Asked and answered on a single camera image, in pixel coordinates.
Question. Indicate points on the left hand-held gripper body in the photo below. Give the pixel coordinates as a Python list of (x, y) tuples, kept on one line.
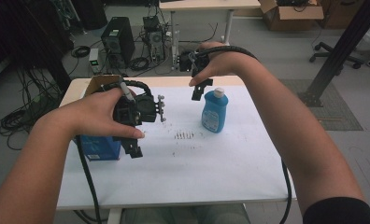
[(144, 107)]

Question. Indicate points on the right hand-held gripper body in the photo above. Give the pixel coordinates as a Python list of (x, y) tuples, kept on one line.
[(189, 62)]

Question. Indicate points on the blue bottle with white cap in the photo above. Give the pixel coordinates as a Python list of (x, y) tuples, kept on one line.
[(215, 113)]

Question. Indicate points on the person's right hand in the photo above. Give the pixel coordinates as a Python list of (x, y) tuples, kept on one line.
[(228, 62)]

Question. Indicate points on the person's left hand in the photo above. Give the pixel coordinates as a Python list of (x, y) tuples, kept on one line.
[(89, 115)]

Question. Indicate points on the white power strip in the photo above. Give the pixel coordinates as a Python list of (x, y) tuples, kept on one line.
[(175, 49)]

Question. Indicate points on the blue carton box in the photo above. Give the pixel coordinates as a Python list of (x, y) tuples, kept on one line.
[(100, 148)]

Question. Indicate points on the small open cardboard box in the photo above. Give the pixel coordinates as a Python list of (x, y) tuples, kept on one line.
[(99, 83)]

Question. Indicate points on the white background desk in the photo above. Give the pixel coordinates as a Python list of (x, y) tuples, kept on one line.
[(209, 4)]

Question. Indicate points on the small grey power supply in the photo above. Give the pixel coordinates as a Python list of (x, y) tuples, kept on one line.
[(94, 59)]

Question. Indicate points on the black computer tower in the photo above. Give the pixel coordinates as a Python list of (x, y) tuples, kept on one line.
[(119, 39)]

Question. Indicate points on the person's grey pants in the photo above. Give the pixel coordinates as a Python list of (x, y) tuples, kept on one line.
[(186, 215)]

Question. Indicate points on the large open cardboard box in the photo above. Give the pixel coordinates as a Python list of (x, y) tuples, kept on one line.
[(290, 15)]

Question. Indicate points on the black curtain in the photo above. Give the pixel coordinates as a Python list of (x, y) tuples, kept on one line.
[(27, 34)]

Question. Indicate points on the black office chair base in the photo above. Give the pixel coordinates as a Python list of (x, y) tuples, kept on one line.
[(335, 56)]

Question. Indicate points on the grey floor mat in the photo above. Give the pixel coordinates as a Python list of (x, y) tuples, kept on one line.
[(338, 112)]

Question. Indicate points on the black metal stand beam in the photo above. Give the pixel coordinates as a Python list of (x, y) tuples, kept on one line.
[(342, 49)]

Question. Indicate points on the brown cardboard box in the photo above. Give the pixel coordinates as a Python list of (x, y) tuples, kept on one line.
[(338, 14)]

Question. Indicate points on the person's black sleeve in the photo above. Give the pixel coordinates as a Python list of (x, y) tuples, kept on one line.
[(340, 212)]

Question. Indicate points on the open-frame computer case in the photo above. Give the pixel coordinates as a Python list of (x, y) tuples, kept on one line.
[(155, 39)]

